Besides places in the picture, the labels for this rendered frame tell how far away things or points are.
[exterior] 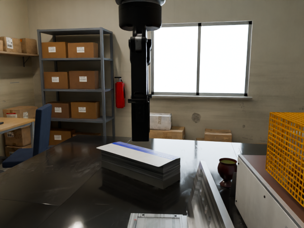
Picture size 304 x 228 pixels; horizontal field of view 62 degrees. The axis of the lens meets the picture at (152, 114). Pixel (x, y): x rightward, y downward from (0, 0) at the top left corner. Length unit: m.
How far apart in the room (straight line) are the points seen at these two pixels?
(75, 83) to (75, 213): 3.34
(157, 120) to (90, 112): 1.08
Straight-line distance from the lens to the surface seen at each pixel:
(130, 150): 1.24
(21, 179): 1.33
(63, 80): 4.25
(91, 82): 4.07
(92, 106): 4.10
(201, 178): 0.80
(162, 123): 3.79
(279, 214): 0.67
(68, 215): 0.98
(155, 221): 0.87
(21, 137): 4.21
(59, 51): 4.28
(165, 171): 1.08
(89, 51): 4.06
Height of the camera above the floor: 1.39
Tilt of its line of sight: 10 degrees down
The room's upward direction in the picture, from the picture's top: straight up
